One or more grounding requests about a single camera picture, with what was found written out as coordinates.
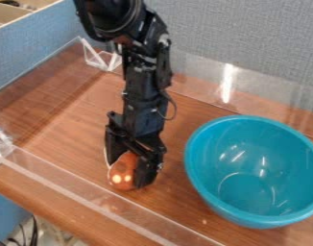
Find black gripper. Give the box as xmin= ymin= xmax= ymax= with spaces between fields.
xmin=104 ymin=111 xmax=167 ymax=188

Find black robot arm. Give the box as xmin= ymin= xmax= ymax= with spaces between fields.
xmin=74 ymin=0 xmax=175 ymax=190

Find black floor cables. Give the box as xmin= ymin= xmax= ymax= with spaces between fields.
xmin=4 ymin=214 xmax=41 ymax=246

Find clear acrylic back barrier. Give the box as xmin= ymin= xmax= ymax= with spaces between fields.
xmin=171 ymin=47 xmax=313 ymax=137

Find clear acrylic barrier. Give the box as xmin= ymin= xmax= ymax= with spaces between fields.
xmin=0 ymin=129 xmax=225 ymax=246
xmin=171 ymin=47 xmax=313 ymax=137
xmin=0 ymin=37 xmax=100 ymax=146

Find blue plastic bowl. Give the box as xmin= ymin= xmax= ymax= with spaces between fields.
xmin=185 ymin=115 xmax=313 ymax=229

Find clear acrylic left barrier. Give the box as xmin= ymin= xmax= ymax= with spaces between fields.
xmin=0 ymin=37 xmax=100 ymax=146

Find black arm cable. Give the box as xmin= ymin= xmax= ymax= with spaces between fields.
xmin=156 ymin=89 xmax=178 ymax=122

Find brown toy mushroom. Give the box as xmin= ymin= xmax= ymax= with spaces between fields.
xmin=107 ymin=151 xmax=139 ymax=191

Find clear acrylic front barrier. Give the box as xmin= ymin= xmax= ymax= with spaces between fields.
xmin=0 ymin=129 xmax=225 ymax=246

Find clear acrylic corner bracket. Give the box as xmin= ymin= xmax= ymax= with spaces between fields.
xmin=79 ymin=37 xmax=122 ymax=72

